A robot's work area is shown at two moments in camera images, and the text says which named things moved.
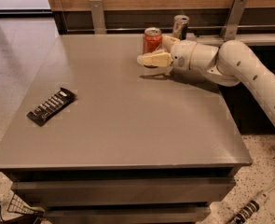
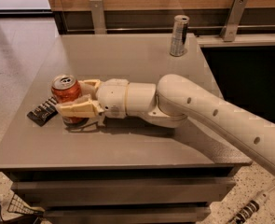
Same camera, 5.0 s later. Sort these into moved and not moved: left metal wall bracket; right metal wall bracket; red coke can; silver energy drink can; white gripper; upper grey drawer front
Moved: white gripper; red coke can
Not moved: right metal wall bracket; upper grey drawer front; silver energy drink can; left metal wall bracket
